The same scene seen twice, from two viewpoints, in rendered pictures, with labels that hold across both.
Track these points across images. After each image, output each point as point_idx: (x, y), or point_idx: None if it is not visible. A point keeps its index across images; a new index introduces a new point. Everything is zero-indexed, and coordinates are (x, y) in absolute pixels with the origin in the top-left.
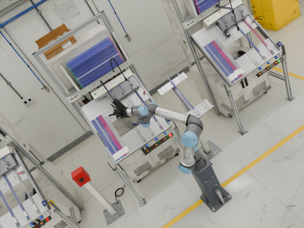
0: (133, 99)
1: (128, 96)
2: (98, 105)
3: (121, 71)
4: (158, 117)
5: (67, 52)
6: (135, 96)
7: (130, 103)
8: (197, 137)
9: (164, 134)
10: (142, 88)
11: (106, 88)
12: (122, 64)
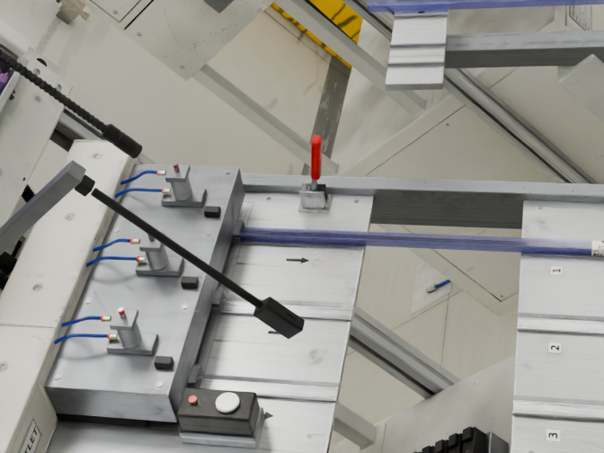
0: (286, 284)
1: (230, 293)
2: None
3: (48, 93)
4: (565, 226)
5: None
6: (272, 260)
7: (299, 315)
8: None
9: None
10: (273, 193)
11: (52, 180)
12: (10, 116)
